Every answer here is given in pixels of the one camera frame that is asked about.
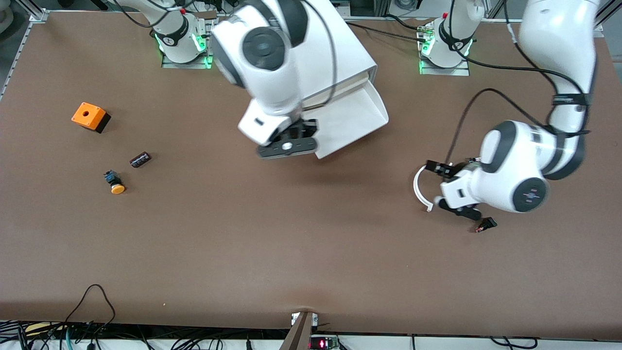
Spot white C-shaped plastic ring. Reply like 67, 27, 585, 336
413, 165, 434, 212

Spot black cable on table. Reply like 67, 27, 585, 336
346, 21, 428, 43

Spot grey camera support post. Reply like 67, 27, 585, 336
279, 311, 319, 350

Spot aluminium table edge rail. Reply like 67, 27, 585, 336
0, 20, 34, 100

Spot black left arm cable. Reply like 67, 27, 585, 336
445, 88, 554, 166

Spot yellow mushroom push button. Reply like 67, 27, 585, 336
104, 170, 126, 195

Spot looped black cable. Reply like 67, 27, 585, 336
65, 284, 116, 336

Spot orange box with hole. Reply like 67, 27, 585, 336
71, 102, 111, 134

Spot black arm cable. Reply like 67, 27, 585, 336
302, 0, 339, 106
445, 88, 554, 166

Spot tangled black cable bundle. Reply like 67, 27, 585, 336
0, 320, 292, 350

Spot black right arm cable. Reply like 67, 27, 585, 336
302, 0, 339, 106

